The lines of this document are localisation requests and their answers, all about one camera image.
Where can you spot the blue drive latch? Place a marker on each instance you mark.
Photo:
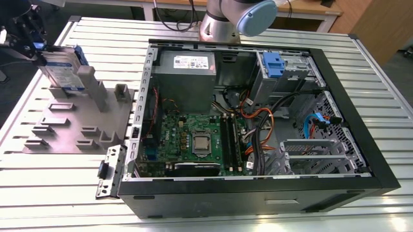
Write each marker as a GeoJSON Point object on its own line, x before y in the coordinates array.
{"type": "Point", "coordinates": [273, 64]}

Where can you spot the black open PC case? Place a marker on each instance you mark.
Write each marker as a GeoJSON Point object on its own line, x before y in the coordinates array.
{"type": "Point", "coordinates": [226, 198]}

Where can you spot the silver card retention bracket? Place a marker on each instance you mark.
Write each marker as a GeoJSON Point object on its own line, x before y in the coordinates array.
{"type": "Point", "coordinates": [114, 169]}

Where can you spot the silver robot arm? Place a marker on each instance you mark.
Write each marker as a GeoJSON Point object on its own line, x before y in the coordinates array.
{"type": "Point", "coordinates": [220, 26]}

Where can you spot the wooden desk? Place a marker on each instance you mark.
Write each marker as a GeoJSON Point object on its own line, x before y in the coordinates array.
{"type": "Point", "coordinates": [307, 6]}

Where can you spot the grey parts rack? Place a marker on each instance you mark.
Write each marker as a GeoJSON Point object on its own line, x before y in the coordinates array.
{"type": "Point", "coordinates": [81, 116]}

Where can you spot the silver optical drive cage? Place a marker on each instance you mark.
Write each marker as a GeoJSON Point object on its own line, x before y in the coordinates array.
{"type": "Point", "coordinates": [268, 87]}

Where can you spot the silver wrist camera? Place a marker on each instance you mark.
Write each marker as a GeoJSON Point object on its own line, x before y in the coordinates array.
{"type": "Point", "coordinates": [3, 36]}

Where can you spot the silver disk bay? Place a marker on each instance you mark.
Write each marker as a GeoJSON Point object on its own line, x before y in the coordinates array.
{"type": "Point", "coordinates": [316, 157]}

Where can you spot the hard disk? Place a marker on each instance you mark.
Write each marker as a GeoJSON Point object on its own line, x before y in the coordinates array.
{"type": "Point", "coordinates": [63, 70]}

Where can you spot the wooden cabinet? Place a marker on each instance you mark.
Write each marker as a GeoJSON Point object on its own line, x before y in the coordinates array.
{"type": "Point", "coordinates": [381, 24]}

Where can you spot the black RAM slot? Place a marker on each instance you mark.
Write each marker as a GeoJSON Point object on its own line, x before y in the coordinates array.
{"type": "Point", "coordinates": [236, 145]}
{"type": "Point", "coordinates": [226, 145]}

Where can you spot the black graphics card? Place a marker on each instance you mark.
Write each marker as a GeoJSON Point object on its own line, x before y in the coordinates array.
{"type": "Point", "coordinates": [193, 169]}

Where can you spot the CPU socket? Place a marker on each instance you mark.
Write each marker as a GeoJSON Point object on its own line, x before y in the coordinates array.
{"type": "Point", "coordinates": [201, 154]}

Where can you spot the grey power supply unit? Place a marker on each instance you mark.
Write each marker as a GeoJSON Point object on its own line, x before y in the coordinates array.
{"type": "Point", "coordinates": [184, 91]}

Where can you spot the green motherboard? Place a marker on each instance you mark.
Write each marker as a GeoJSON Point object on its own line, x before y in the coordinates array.
{"type": "Point", "coordinates": [174, 130]}

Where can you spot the silver CPU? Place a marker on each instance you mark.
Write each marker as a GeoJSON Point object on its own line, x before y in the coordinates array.
{"type": "Point", "coordinates": [201, 143]}

